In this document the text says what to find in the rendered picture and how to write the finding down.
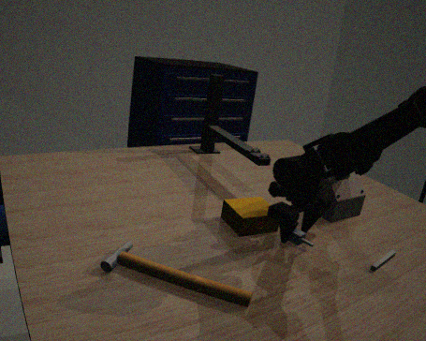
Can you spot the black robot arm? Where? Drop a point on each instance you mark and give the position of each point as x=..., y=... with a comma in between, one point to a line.
x=345, y=152

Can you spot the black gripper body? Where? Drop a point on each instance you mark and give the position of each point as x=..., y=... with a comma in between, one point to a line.
x=304, y=197

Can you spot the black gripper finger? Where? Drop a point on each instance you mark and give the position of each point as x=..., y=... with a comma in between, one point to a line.
x=309, y=218
x=286, y=231

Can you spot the hammer with wooden handle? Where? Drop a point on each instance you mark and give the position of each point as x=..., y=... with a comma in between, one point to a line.
x=179, y=278

